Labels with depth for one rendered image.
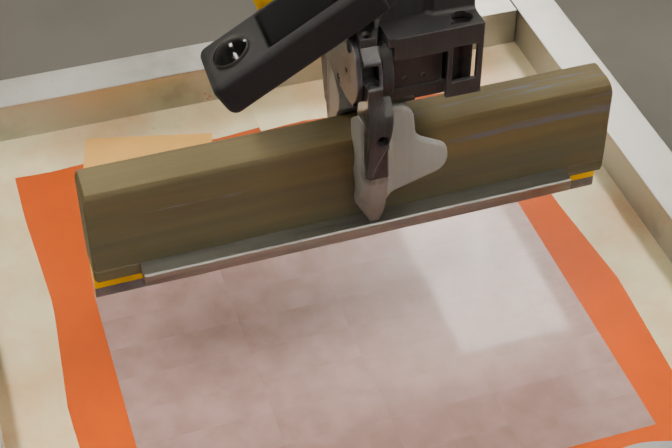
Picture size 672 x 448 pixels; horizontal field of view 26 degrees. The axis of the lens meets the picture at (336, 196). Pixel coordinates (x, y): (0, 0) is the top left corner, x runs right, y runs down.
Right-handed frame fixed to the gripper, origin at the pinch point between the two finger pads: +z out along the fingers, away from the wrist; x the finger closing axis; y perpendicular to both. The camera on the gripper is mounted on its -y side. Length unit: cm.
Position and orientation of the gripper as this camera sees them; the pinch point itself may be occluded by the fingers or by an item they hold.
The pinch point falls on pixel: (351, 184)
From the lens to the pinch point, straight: 96.6
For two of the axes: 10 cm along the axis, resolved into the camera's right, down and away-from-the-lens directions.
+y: 9.5, -2.1, 2.3
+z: 0.0, 7.5, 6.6
